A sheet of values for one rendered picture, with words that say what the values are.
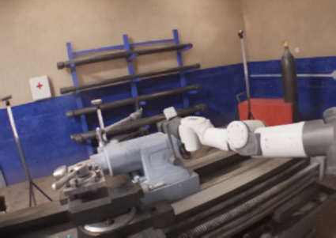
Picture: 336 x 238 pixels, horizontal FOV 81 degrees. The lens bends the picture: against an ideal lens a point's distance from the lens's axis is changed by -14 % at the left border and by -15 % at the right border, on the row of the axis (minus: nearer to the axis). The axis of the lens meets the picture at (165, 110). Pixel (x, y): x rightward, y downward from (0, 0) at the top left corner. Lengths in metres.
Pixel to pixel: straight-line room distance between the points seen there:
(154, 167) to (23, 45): 3.49
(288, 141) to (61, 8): 4.10
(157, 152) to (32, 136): 3.32
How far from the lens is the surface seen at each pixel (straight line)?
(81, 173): 0.95
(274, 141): 0.62
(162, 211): 1.11
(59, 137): 4.24
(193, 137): 0.85
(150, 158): 1.17
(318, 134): 0.57
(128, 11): 4.45
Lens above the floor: 1.52
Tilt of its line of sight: 11 degrees down
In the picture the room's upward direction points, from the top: 9 degrees counter-clockwise
